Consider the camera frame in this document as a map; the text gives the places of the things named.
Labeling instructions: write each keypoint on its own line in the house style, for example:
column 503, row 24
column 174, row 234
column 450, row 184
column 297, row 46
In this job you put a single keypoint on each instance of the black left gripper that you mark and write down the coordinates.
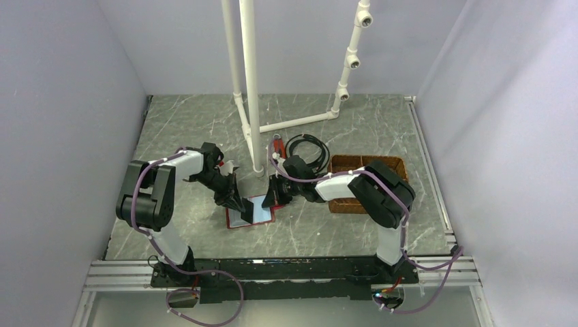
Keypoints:
column 234, row 201

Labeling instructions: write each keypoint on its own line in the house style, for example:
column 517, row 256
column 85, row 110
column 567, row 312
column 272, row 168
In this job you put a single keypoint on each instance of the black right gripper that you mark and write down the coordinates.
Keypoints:
column 273, row 195

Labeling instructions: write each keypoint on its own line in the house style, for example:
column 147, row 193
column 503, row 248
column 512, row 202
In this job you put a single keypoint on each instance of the red card holder wallet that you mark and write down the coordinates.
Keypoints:
column 258, row 216

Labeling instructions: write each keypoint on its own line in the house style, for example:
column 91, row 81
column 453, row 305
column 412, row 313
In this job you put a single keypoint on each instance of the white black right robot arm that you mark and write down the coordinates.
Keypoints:
column 382, row 193

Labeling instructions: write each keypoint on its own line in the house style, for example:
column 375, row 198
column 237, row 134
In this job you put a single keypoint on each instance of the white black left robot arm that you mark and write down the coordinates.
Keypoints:
column 146, row 198

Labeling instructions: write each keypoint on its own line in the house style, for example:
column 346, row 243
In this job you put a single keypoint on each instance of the red handled adjustable wrench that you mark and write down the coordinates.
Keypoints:
column 278, row 145

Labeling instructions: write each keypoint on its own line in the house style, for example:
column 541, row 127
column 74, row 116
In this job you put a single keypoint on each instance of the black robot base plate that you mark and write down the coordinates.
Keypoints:
column 218, row 280

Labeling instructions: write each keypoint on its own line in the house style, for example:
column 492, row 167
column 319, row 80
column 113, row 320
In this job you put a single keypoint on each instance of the white PVC pipe frame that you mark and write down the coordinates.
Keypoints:
column 244, row 75

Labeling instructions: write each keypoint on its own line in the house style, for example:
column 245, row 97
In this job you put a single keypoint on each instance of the aluminium rail frame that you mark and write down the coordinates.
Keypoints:
column 434, row 273

